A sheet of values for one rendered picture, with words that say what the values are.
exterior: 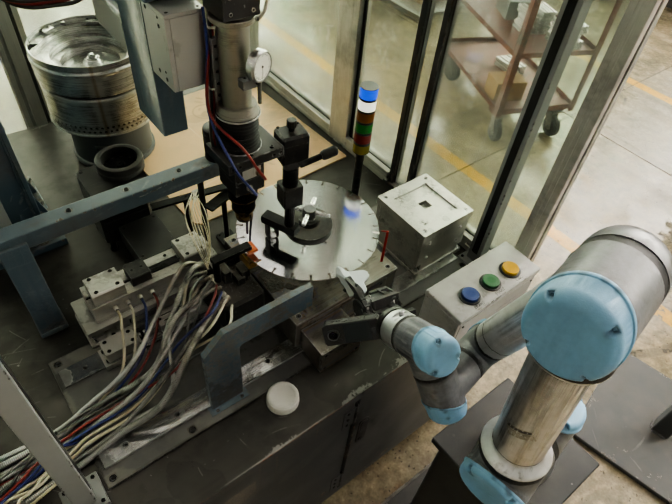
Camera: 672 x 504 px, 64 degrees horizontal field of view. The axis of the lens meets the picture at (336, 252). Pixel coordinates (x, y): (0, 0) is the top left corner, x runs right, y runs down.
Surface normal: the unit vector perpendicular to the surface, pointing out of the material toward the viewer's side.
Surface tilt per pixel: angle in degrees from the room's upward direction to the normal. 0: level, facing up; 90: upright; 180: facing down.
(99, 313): 90
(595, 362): 83
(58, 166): 0
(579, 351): 82
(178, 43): 90
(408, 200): 0
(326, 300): 0
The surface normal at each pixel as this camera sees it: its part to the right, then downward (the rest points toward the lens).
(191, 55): 0.61, 0.61
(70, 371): 0.08, -0.68
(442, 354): 0.43, 0.21
